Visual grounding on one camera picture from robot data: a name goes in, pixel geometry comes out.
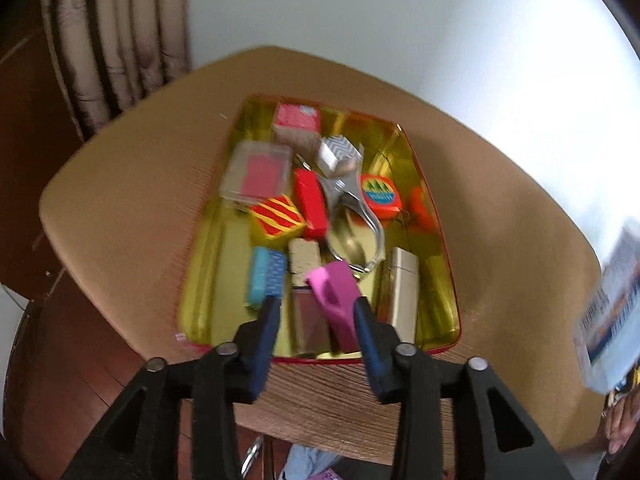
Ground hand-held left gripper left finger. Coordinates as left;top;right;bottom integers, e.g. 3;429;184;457
60;295;282;480

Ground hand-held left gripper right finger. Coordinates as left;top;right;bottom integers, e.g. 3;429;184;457
352;297;573;480

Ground pink plastic block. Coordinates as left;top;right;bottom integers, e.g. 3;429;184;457
306;260;362;353

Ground gold metal tin tray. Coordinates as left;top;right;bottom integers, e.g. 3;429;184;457
175;92;461;365

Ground clear case with red insert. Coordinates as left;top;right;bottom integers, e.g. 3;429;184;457
220;141;293;206

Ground clear box with printed cards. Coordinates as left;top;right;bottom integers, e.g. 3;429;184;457
572;225;640;393

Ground person's right hand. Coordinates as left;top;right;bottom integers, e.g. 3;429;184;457
600;392;640;463

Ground brown flat box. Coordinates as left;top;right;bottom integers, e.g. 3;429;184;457
290;287;333;356

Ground champagne metal case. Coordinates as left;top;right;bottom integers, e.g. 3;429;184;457
385;247;420;343

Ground blue textured block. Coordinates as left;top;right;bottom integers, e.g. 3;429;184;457
246;246;287;308

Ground beige patterned block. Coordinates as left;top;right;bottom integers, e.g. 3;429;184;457
287;237;322;288

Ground light blue cloth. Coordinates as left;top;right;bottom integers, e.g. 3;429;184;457
280;444;351;480

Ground red yellow striped box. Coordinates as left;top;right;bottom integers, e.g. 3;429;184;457
250;194;307;250

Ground red rectangular block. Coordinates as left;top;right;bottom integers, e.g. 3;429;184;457
292;169;331;240

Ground orange case with round label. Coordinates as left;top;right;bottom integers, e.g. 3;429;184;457
360;174;403;220

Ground silver metal tool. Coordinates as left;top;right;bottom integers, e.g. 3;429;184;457
295;152;386;273

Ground black white zigzag cube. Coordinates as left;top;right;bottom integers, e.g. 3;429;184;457
315;135;363;178

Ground red cardboard box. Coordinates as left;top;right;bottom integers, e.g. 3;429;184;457
271;102;322;148

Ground brown wooden door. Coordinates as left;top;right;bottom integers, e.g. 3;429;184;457
0;0;83;241

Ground beige leaf print curtain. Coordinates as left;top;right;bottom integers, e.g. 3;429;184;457
40;0;193;136

